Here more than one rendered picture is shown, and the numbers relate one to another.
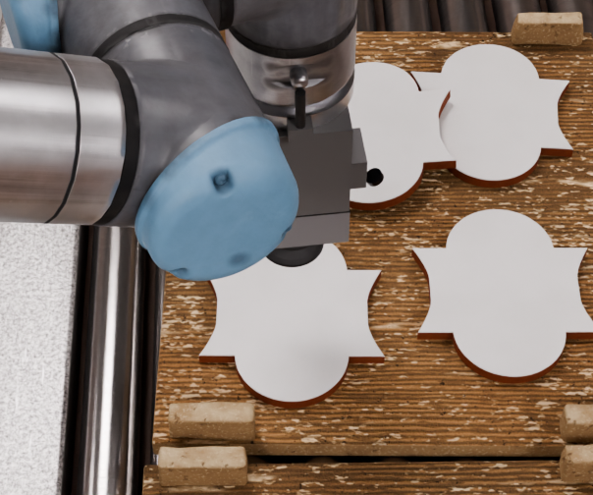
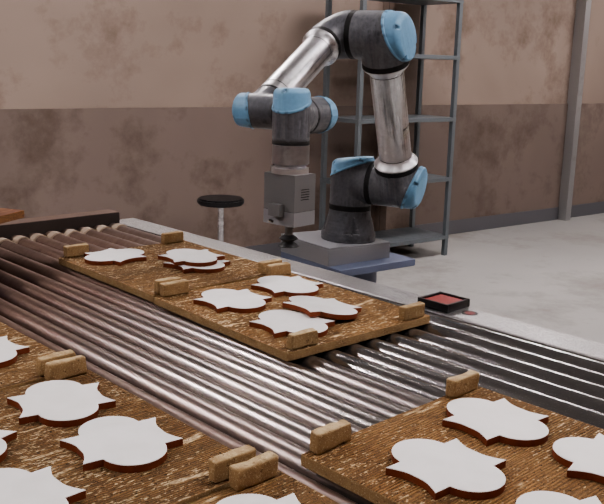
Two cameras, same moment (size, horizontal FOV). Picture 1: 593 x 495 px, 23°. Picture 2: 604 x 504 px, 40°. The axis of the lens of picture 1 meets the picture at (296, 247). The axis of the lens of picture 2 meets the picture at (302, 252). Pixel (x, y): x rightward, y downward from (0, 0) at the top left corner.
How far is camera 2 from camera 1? 2.20 m
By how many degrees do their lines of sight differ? 106
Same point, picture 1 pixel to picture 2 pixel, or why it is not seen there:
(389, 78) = (336, 312)
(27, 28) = not seen: hidden behind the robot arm
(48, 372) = (337, 282)
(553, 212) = (239, 317)
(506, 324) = (224, 294)
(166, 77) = (264, 89)
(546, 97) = (276, 327)
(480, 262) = (247, 299)
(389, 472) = (225, 280)
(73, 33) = not seen: hidden behind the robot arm
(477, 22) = (342, 356)
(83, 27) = not seen: hidden behind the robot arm
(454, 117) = (301, 316)
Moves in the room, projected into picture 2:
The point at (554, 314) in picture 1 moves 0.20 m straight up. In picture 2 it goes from (211, 298) to (211, 195)
